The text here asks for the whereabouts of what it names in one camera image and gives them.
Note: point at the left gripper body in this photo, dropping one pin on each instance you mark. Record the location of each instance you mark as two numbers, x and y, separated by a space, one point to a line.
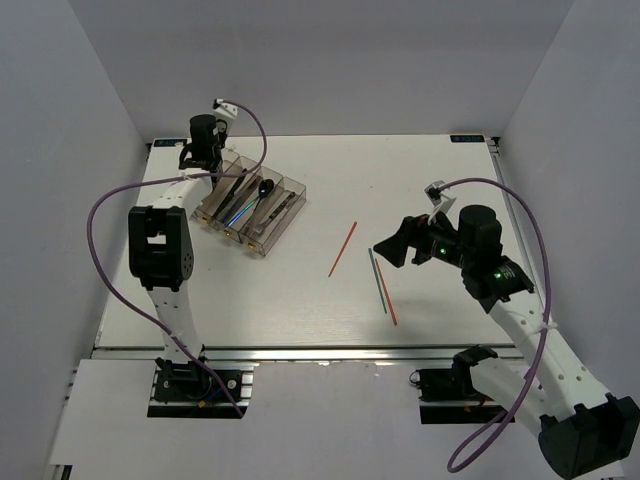
221 139

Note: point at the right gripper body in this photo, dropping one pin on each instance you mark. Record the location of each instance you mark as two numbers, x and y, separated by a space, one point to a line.
433 241

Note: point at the orange chopstick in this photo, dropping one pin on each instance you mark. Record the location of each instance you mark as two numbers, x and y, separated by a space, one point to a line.
386 294
343 248

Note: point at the teal chopstick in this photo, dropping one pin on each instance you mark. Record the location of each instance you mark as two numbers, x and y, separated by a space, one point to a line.
214 168
378 280

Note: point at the black iridescent knife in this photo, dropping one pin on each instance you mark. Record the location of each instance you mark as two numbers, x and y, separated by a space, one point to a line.
230 195

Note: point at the black spoon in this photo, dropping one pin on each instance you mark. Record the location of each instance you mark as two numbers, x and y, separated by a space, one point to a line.
264 189

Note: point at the rainbow iridescent spoon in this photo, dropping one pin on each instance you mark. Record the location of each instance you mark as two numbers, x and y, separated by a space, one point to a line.
238 215

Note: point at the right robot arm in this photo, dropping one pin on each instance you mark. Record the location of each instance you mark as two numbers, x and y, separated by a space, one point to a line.
579 424

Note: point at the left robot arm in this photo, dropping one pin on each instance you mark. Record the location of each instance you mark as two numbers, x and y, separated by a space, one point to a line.
160 248

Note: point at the clear acrylic utensil organizer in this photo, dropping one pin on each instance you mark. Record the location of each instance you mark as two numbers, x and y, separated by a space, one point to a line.
241 231

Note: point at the blue label right corner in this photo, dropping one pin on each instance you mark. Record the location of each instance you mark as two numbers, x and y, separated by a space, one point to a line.
467 138

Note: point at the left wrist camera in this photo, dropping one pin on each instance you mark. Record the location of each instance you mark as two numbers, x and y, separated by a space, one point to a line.
225 112

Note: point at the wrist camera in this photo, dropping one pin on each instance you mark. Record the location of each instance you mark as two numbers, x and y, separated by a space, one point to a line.
441 202
225 112

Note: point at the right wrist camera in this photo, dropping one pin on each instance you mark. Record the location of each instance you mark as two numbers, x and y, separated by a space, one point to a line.
441 202

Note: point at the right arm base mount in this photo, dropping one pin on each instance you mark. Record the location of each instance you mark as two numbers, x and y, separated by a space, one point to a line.
441 402

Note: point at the aluminium table edge rail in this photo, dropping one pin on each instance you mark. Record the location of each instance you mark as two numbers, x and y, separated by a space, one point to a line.
309 354

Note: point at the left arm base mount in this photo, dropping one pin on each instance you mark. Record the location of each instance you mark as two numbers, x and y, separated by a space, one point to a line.
186 391

